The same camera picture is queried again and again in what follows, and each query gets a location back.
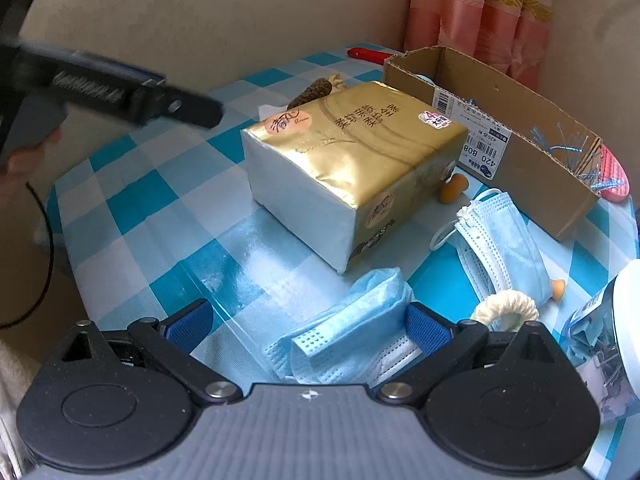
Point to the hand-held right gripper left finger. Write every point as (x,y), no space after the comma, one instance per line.
(192,322)

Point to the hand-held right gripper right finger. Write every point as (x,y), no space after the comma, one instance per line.
(425,327)

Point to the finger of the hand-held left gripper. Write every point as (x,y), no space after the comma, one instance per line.
(195,110)
(145,79)

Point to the gold tissue pack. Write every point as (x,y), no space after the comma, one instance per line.
(350,160)

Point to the brown cardboard box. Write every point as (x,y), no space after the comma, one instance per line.
(530,175)

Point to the person's left hand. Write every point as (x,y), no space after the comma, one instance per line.
(20,162)

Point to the blue white checked tablecloth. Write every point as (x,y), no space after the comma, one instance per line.
(150,200)

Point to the brown pine cone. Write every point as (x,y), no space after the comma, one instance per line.
(312,92)

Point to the orange mushroom-shaped peg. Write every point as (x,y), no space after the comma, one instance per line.
(557,290)
(452,187)

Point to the clear plastic jar of clips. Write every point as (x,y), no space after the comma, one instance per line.
(600,350)

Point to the red plastic tool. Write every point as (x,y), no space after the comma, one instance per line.
(367,53)

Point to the blue tinsel strands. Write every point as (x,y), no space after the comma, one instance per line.
(565,147)

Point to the colourful silicone bubble toy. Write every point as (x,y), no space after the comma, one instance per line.
(612,175)

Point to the pink patterned curtain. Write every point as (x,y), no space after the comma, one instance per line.
(470,20)

